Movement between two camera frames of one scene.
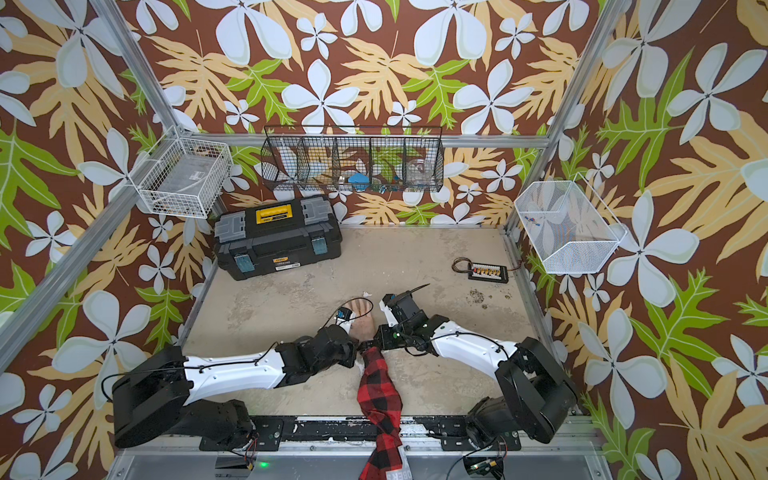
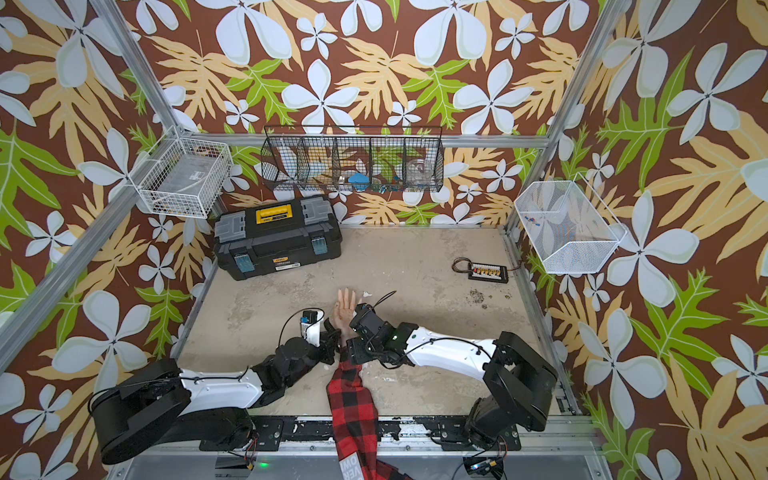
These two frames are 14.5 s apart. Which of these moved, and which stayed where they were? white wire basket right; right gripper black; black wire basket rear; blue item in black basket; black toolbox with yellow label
Moved: right gripper black
Stayed: black wire basket rear; white wire basket right; black toolbox with yellow label; blue item in black basket
